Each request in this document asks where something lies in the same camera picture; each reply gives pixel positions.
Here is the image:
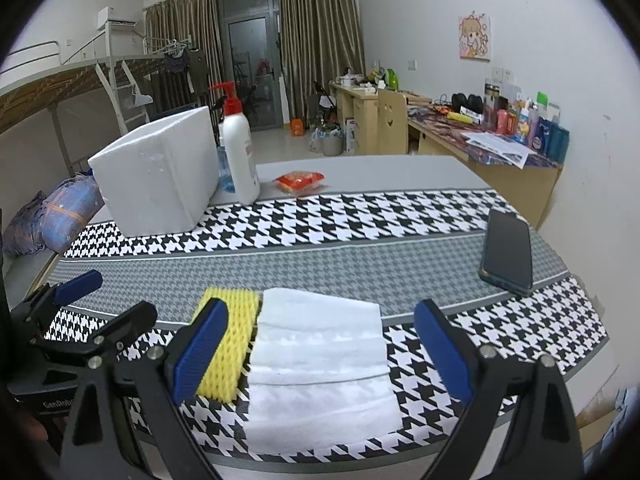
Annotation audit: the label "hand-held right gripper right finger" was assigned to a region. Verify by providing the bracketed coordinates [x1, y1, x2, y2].
[414, 299, 586, 480]

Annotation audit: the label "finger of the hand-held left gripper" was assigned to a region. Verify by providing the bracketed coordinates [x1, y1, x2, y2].
[10, 269, 104, 335]
[30, 302, 159, 362]

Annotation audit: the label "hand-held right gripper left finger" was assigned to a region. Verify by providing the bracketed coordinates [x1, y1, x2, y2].
[59, 297, 231, 480]

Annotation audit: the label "yellow foam net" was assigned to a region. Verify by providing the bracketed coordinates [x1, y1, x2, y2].
[192, 287, 262, 403]

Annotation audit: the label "white foam sheet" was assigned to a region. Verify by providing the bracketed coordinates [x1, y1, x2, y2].
[240, 287, 403, 448]

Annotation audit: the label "white styrofoam box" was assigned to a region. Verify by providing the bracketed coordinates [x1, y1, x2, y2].
[87, 106, 221, 237]

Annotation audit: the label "blue checkered bag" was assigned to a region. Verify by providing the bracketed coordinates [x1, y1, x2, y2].
[2, 175, 106, 256]

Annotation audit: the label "black smartphone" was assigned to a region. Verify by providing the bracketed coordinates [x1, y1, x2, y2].
[478, 208, 535, 297]

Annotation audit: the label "houndstooth tablecloth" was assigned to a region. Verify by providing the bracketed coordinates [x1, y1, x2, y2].
[42, 187, 611, 476]

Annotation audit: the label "clear blue bottle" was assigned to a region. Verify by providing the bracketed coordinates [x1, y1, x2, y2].
[217, 144, 237, 194]

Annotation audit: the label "wooden desk with printed cover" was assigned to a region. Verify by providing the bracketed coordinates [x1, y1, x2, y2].
[407, 105, 563, 231]

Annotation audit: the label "orange snack packet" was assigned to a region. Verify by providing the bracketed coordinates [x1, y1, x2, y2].
[273, 171, 326, 196]

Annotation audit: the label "white bunk bed ladder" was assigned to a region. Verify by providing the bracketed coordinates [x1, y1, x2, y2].
[95, 60, 151, 131]

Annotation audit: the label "white lotion pump bottle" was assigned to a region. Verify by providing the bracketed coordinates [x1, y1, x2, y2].
[210, 81, 262, 206]

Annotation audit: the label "white metal bunk bed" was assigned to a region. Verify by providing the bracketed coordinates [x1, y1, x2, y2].
[0, 35, 201, 176]

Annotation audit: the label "printed papers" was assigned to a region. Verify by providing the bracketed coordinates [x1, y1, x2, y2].
[460, 131, 536, 168]

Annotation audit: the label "wooden chair with smiley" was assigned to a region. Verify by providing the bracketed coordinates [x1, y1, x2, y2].
[376, 89, 408, 155]

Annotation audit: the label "pack of water bottles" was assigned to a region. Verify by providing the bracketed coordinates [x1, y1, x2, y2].
[309, 125, 346, 157]

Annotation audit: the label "hanging dark clothes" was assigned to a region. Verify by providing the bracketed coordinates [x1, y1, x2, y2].
[165, 50, 191, 77]

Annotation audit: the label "plain wooden desk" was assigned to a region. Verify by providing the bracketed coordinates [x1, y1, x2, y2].
[329, 80, 431, 156]

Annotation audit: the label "row of toiletry bottles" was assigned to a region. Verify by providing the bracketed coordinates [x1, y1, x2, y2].
[482, 77, 571, 163]

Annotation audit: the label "black headphones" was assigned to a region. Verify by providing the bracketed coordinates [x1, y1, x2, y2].
[451, 92, 485, 113]

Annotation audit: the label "white air conditioner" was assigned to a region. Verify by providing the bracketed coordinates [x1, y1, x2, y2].
[96, 6, 137, 31]

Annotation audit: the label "brown curtain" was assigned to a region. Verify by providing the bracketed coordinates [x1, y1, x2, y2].
[144, 0, 223, 111]
[277, 0, 366, 123]

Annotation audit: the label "glass balcony door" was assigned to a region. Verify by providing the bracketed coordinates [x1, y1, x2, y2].
[216, 0, 283, 131]

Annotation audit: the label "cartoon wall poster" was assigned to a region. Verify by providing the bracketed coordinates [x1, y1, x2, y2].
[458, 14, 492, 61]

